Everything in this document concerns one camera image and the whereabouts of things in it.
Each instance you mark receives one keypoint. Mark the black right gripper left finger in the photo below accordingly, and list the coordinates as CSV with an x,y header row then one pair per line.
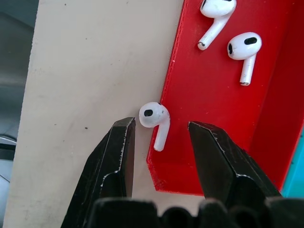
x,y
104,164

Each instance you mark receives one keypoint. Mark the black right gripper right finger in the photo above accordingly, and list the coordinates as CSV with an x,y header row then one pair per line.
x,y
221,161

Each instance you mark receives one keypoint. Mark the teal plastic bin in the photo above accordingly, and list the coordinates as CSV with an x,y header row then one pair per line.
x,y
295,175

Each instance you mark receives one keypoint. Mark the red plastic tray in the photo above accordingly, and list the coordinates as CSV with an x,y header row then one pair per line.
x,y
213,99

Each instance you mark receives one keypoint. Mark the white earbud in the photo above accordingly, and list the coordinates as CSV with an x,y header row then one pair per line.
x,y
216,9
154,118
242,46

